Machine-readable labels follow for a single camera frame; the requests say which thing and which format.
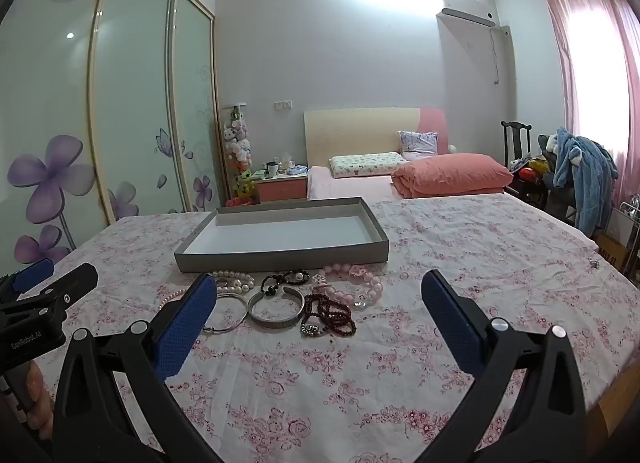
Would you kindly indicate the dark wooden chair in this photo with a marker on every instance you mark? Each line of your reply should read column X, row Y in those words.
column 526, row 184

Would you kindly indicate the thin silver bangle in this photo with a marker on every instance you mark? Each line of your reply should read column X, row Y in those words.
column 229, row 313

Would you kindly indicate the grey cardboard tray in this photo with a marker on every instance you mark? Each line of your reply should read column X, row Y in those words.
column 285, row 236

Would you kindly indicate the pink floral tablecloth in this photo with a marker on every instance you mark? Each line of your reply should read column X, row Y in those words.
column 383, row 394

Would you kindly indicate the sliding glass wardrobe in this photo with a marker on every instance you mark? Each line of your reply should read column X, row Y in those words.
column 108, row 110

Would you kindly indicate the pink beige nightstand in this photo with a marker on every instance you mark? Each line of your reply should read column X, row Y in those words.
column 283, row 187

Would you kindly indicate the folded salmon duvet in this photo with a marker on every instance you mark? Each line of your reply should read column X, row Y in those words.
column 452, row 174

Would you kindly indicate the white mug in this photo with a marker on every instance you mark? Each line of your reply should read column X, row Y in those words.
column 272, row 169

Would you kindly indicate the bed with beige headboard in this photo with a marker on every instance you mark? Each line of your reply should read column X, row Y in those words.
column 344, row 132

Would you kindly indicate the pink curtain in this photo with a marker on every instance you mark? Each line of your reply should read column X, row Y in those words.
column 598, row 42

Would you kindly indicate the blue bathrobe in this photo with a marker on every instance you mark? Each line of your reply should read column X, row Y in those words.
column 593, row 172

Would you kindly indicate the plush toy display tube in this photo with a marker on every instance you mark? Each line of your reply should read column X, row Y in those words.
column 238, row 151

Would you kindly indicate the left hand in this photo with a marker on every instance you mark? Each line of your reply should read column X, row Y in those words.
column 40, row 417

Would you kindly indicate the white air conditioner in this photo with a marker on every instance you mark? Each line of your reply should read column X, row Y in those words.
column 470, row 11

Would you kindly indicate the wall socket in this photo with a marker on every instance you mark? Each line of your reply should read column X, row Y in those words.
column 283, row 105

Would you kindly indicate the floral white pillow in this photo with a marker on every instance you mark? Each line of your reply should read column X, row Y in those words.
column 365, row 165

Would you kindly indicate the lilac small pillow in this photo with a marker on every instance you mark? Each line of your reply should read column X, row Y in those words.
column 417, row 146

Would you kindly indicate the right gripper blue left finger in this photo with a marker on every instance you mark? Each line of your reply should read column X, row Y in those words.
column 112, row 403

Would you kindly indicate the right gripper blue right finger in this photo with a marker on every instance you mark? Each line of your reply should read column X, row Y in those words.
column 548, row 420

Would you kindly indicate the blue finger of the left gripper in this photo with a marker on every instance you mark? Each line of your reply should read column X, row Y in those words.
column 32, row 275
column 64, row 291

